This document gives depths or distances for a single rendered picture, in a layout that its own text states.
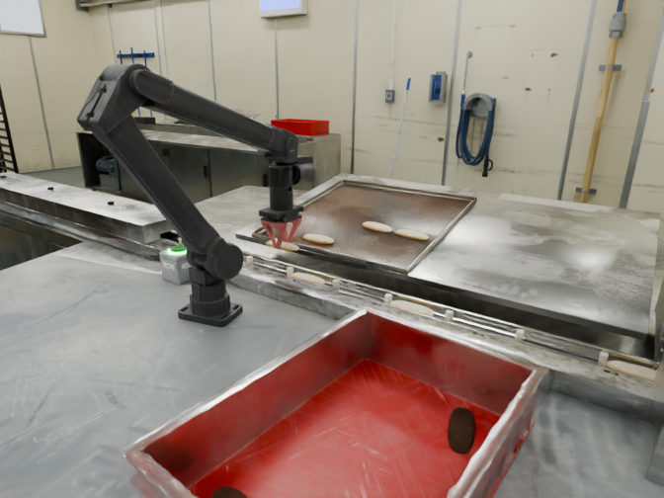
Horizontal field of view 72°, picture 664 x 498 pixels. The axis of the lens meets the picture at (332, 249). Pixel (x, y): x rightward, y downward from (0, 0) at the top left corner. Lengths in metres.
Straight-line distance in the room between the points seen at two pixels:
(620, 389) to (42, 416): 0.89
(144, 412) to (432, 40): 4.52
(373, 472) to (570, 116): 4.15
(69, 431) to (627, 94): 4.35
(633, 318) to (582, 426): 0.30
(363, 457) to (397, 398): 0.14
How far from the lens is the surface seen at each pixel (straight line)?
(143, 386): 0.87
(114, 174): 5.91
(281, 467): 0.68
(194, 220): 0.95
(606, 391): 0.88
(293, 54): 5.81
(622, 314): 1.06
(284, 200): 1.11
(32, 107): 8.46
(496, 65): 4.73
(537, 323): 1.11
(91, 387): 0.90
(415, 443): 0.72
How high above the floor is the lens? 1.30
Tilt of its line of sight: 19 degrees down
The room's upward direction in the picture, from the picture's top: 1 degrees clockwise
